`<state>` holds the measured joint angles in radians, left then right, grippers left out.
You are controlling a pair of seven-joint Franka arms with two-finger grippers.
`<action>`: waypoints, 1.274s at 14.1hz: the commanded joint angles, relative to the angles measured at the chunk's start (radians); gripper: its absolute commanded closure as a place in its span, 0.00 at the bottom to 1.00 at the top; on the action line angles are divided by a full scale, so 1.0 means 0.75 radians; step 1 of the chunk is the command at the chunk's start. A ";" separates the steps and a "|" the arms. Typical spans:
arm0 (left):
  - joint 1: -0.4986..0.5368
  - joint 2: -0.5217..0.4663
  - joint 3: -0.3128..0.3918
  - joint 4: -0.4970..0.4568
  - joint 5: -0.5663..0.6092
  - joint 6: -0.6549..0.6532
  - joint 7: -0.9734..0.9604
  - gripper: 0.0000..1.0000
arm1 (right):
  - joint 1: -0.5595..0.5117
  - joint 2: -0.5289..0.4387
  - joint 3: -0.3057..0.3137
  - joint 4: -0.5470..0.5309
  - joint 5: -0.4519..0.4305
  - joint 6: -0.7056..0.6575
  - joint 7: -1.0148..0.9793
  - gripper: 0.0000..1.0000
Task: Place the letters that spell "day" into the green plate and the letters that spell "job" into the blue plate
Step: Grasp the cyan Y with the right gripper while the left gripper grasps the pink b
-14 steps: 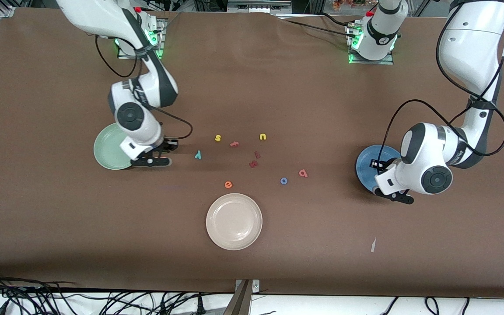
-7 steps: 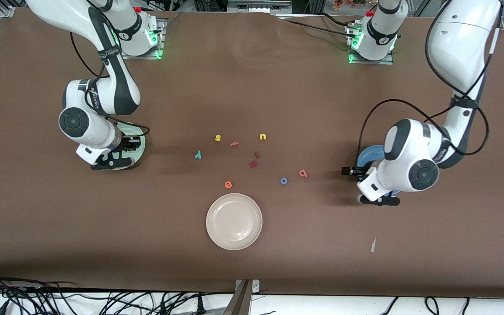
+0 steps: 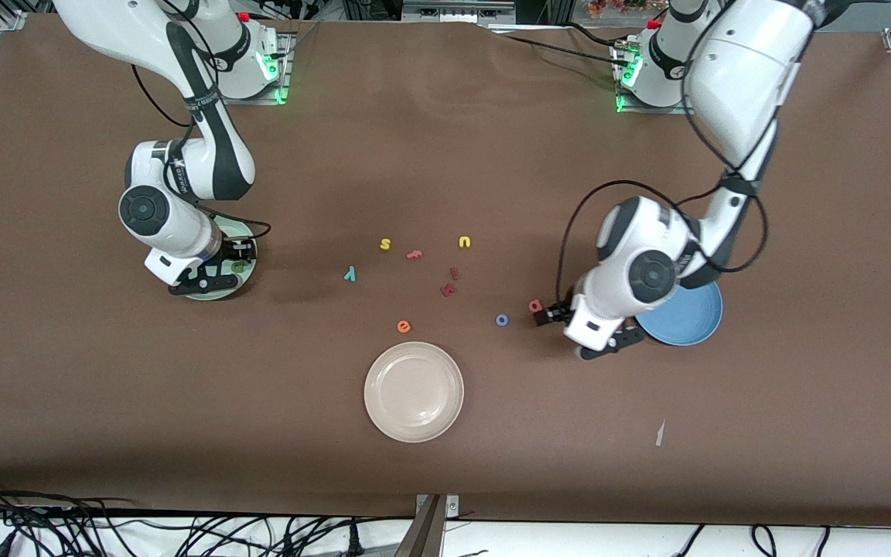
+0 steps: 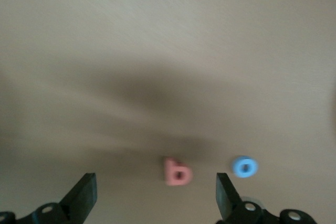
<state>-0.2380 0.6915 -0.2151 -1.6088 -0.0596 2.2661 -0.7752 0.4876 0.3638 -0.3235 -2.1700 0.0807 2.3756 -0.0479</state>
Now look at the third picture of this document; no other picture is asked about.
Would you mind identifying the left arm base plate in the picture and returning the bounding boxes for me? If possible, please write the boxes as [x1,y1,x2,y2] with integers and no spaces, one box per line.
[614,43,695,116]

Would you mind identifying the brown paper table cover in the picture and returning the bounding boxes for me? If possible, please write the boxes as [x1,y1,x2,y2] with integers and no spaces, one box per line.
[0,12,891,528]

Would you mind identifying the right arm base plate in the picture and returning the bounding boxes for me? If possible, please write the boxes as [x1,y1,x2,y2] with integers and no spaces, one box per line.
[207,31,292,106]

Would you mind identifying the beige plate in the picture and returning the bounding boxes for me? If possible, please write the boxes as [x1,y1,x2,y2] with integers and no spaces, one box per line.
[364,341,465,443]

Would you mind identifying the thin black cable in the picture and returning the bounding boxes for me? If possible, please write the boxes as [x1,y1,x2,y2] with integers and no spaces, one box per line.
[268,22,321,61]

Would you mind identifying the aluminium post with bracket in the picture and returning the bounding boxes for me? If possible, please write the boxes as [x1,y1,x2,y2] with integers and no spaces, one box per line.
[395,494,460,557]

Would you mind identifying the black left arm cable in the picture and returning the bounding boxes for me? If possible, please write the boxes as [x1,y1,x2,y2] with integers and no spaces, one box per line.
[556,0,771,310]

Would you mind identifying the tangled black cables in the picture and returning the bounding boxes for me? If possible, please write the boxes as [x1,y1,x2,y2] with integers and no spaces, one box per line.
[0,476,415,557]

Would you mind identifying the orange artificial flowers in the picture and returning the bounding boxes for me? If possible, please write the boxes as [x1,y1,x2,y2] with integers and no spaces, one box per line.
[589,0,647,20]

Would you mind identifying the grey metal box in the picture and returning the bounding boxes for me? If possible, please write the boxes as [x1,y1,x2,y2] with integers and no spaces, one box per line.
[403,0,516,24]

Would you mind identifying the pale green plate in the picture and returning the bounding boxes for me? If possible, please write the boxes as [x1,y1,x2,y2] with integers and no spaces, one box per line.
[180,217,258,302]

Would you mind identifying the blue plate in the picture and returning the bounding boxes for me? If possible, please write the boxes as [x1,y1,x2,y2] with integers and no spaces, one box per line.
[635,280,724,347]

